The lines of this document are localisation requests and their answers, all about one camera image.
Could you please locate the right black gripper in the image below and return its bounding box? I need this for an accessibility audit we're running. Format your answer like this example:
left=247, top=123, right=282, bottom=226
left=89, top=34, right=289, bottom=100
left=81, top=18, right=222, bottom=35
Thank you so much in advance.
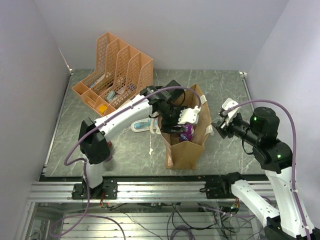
left=211, top=112, right=261, bottom=145

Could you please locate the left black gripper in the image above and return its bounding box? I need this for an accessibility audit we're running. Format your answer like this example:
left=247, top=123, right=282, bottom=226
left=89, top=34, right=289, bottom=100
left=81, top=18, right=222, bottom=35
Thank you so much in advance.
left=158, top=105, right=190, bottom=136

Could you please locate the purple fanta can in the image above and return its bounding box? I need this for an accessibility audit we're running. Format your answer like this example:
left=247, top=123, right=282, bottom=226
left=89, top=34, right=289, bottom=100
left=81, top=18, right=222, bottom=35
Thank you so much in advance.
left=104, top=153, right=113, bottom=163
left=179, top=123, right=195, bottom=142

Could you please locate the burlap canvas tote bag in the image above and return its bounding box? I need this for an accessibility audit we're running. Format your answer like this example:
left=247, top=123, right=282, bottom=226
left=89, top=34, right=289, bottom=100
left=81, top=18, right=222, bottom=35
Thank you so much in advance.
left=161, top=84, right=213, bottom=170

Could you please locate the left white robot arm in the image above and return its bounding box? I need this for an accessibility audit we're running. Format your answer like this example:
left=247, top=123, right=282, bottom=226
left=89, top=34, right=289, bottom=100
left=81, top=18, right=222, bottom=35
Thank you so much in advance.
left=72, top=80, right=186, bottom=199

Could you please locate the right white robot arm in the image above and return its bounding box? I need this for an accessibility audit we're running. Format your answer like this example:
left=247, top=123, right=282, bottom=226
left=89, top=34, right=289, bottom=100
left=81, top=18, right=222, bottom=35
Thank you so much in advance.
left=213, top=107, right=320, bottom=240

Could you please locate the blue correction tape package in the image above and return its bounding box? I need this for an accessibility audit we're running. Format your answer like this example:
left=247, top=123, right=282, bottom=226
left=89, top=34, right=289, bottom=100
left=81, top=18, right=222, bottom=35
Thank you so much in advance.
left=130, top=118, right=158, bottom=134

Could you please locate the orange plastic file organizer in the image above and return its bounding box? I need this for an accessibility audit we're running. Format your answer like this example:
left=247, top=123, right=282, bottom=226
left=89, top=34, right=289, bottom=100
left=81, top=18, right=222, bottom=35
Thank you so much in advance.
left=72, top=32, right=154, bottom=117

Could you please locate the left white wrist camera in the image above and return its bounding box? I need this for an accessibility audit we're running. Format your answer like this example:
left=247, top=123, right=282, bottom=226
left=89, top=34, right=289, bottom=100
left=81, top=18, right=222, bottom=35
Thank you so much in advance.
left=177, top=105, right=201, bottom=125

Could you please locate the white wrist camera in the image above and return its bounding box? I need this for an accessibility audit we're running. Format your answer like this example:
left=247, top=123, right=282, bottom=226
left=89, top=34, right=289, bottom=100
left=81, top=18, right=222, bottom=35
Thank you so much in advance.
left=177, top=105, right=201, bottom=125
left=219, top=97, right=241, bottom=126

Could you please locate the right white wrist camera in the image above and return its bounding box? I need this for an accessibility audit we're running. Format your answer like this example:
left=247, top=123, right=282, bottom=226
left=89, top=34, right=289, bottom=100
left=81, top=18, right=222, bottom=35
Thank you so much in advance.
left=219, top=97, right=241, bottom=126

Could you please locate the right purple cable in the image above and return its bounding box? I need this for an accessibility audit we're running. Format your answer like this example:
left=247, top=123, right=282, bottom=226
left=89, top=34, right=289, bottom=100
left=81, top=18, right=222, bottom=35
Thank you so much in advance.
left=224, top=99, right=313, bottom=240

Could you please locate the purple cable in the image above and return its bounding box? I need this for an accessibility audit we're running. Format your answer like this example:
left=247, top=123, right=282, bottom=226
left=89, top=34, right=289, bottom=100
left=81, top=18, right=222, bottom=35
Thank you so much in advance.
left=48, top=86, right=202, bottom=238
left=224, top=99, right=313, bottom=240

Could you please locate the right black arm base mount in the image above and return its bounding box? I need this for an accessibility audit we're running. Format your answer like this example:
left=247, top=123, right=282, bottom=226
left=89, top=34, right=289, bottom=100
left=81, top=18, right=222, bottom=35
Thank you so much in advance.
left=199, top=172, right=244, bottom=199

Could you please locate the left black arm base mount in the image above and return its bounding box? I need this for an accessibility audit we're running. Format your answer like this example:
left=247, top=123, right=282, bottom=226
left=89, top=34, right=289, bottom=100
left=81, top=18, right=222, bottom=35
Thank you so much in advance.
left=71, top=180, right=118, bottom=200

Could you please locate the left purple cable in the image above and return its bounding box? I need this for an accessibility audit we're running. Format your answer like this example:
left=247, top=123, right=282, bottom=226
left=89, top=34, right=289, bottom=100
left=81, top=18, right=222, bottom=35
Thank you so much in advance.
left=48, top=86, right=202, bottom=238

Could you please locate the aluminium frame rail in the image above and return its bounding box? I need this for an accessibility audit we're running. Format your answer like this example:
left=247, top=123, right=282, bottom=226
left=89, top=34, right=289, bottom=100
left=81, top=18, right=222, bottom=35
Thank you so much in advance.
left=27, top=179, right=276, bottom=203

